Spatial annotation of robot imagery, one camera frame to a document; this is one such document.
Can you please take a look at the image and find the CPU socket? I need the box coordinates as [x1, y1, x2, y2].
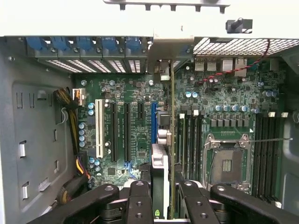
[202, 132, 255, 196]

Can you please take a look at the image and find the empty black RAM slot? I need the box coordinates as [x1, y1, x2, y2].
[186, 112, 193, 182]
[260, 113, 271, 201]
[274, 111, 289, 207]
[253, 114, 263, 199]
[199, 112, 205, 182]
[267, 111, 278, 203]

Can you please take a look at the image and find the open black PC case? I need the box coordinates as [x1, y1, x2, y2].
[0, 0, 299, 224]

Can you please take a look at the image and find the thin metal locking lever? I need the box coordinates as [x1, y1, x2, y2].
[249, 137, 293, 143]

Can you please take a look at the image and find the white expansion slot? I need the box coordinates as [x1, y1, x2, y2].
[95, 98, 105, 158]

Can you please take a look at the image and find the long black expansion slot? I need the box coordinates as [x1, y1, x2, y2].
[110, 102, 119, 163]
[123, 102, 132, 163]

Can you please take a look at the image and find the white power connector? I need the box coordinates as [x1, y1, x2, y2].
[71, 88, 86, 107]

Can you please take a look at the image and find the blue expansion slot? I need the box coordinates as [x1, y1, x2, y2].
[151, 102, 160, 145]

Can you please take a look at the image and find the short black expansion slot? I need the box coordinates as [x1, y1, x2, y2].
[137, 101, 145, 121]

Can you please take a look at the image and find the green motherboard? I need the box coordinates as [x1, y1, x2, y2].
[73, 58, 288, 206]

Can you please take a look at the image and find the silver rear port block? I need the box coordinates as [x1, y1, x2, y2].
[195, 58, 206, 72]
[221, 58, 234, 72]
[206, 58, 218, 72]
[235, 58, 248, 77]

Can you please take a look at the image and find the blue slot retainer clip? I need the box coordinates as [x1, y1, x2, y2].
[75, 37, 94, 52]
[100, 37, 120, 52]
[26, 37, 50, 56]
[50, 37, 71, 52]
[125, 37, 147, 54]

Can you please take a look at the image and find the black rear panel knob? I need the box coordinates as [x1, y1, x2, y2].
[225, 17, 254, 34]

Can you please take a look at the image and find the black yellow power wire bundle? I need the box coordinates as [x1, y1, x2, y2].
[53, 86, 95, 207]

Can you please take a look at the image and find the red black twisted wire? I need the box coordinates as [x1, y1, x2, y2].
[193, 38, 271, 86]

